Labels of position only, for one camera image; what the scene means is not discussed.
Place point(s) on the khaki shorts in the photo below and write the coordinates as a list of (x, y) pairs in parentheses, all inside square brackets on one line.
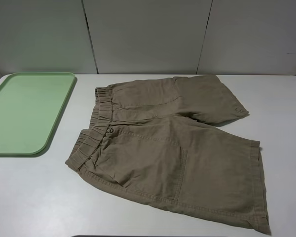
[(157, 142)]

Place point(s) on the light green plastic tray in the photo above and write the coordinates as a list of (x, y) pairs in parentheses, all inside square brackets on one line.
[(30, 107)]

